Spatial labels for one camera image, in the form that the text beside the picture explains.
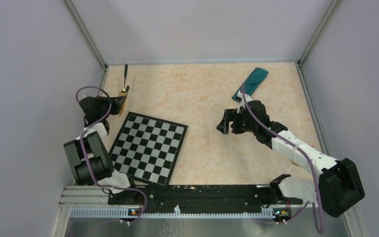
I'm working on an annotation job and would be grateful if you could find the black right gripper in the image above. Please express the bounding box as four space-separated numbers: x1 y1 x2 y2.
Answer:
217 108 257 134

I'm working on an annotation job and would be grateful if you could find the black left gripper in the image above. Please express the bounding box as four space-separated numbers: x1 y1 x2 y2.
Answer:
96 95 127 118

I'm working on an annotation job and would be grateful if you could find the teal cloth napkin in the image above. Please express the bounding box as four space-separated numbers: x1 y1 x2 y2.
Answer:
244 68 269 96

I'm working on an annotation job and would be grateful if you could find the green handled gold spoon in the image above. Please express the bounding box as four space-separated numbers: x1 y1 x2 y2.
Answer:
120 64 128 93

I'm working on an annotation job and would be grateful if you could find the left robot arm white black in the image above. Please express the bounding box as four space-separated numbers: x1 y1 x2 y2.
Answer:
64 95 139 204

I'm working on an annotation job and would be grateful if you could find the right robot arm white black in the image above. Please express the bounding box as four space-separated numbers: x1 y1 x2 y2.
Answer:
216 100 365 217

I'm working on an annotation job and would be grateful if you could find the black white checkerboard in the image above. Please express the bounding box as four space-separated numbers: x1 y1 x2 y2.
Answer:
109 112 188 189

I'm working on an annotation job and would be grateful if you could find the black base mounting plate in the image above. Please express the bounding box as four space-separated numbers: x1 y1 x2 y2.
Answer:
108 185 303 206

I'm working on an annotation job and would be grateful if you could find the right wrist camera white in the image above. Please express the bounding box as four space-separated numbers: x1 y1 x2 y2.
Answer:
236 91 252 114

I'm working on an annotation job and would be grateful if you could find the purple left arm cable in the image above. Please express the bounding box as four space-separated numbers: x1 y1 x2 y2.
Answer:
76 86 148 226

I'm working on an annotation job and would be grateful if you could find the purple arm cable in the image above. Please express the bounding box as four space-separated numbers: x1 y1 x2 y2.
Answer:
240 83 325 235
76 86 148 226

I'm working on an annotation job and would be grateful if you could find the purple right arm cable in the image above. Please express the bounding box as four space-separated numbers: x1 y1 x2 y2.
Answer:
240 83 325 235

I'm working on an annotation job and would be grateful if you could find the aluminium front rail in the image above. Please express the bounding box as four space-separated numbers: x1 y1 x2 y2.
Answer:
50 185 368 237

